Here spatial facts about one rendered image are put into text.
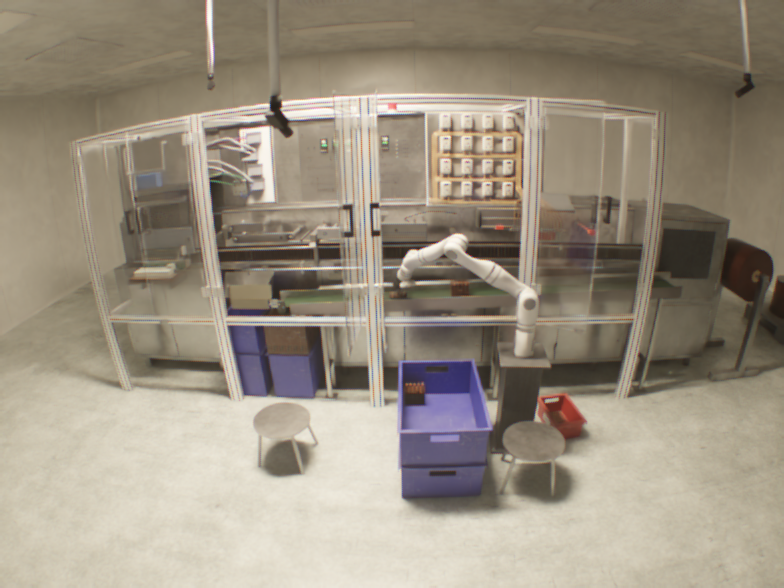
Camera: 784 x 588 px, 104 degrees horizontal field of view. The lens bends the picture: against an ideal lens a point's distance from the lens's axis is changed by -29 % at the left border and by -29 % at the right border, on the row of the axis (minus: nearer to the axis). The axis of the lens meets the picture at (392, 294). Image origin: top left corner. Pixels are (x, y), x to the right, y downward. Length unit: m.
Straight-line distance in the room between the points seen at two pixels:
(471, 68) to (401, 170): 3.04
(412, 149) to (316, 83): 3.09
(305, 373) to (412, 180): 1.38
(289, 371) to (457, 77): 4.07
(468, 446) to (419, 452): 0.21
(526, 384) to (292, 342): 1.38
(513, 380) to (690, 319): 1.67
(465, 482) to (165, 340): 2.34
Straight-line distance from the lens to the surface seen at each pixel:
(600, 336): 3.06
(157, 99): 6.58
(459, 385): 2.39
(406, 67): 5.54
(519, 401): 2.21
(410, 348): 2.83
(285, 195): 2.89
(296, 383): 2.79
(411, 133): 2.74
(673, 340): 3.36
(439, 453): 1.91
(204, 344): 3.21
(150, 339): 3.46
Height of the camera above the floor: 1.58
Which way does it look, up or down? 21 degrees down
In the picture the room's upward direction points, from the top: 2 degrees counter-clockwise
